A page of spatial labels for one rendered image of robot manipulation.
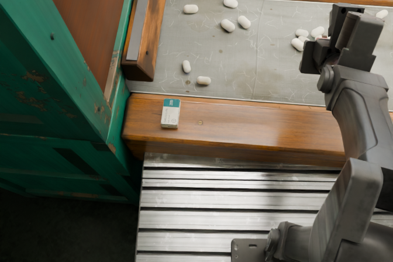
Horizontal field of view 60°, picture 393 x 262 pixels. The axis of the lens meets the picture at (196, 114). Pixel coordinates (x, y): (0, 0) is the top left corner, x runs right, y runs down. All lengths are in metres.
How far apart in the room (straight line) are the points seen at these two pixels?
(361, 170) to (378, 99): 0.17
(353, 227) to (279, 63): 0.54
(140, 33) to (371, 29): 0.42
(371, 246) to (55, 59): 0.39
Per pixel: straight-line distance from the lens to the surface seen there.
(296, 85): 0.82
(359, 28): 0.58
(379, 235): 0.40
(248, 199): 0.78
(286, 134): 0.74
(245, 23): 0.87
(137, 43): 0.71
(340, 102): 0.51
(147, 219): 0.78
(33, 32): 0.39
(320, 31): 0.90
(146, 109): 0.74
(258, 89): 0.80
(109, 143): 0.67
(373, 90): 0.52
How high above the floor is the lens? 1.43
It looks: 67 degrees down
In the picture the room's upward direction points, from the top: straight up
